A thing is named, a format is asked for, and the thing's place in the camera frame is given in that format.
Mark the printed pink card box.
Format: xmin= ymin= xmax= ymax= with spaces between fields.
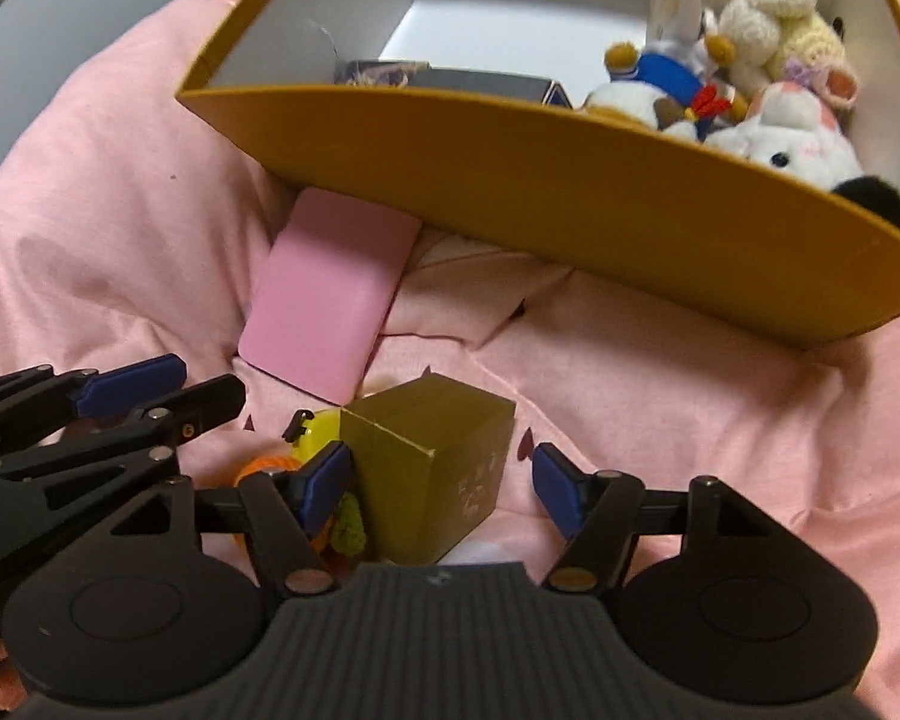
xmin=334 ymin=58 xmax=431 ymax=86

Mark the orange cardboard box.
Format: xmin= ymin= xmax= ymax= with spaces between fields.
xmin=176 ymin=0 xmax=900 ymax=350

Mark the orange crocheted fruit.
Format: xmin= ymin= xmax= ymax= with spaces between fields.
xmin=234 ymin=457 xmax=367 ymax=559

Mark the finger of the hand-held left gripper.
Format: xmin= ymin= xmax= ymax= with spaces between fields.
xmin=0 ymin=354 xmax=188 ymax=437
xmin=0 ymin=373 xmax=247 ymax=482

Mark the cream crocheted bunny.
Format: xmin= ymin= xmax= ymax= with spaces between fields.
xmin=701 ymin=0 xmax=860 ymax=110

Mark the white plush with striped hat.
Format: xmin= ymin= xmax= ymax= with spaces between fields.
xmin=703 ymin=79 xmax=900 ymax=242

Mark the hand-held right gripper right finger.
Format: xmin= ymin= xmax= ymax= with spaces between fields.
xmin=531 ymin=442 xmax=782 ymax=592

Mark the dark brown small box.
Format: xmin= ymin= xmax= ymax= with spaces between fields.
xmin=409 ymin=66 xmax=557 ymax=103

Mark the pink flat case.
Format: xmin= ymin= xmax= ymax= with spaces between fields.
xmin=237 ymin=187 xmax=424 ymax=407

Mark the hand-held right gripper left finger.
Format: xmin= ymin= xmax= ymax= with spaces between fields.
xmin=111 ymin=441 xmax=356 ymax=595

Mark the gold small box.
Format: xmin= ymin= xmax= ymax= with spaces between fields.
xmin=340 ymin=373 xmax=517 ymax=568

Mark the yellow round toy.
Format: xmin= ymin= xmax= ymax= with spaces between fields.
xmin=283 ymin=408 xmax=344 ymax=470

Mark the duck plush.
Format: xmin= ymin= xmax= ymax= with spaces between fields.
xmin=580 ymin=33 xmax=752 ymax=143

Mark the pink printed blanket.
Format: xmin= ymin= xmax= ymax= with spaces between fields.
xmin=0 ymin=0 xmax=900 ymax=720

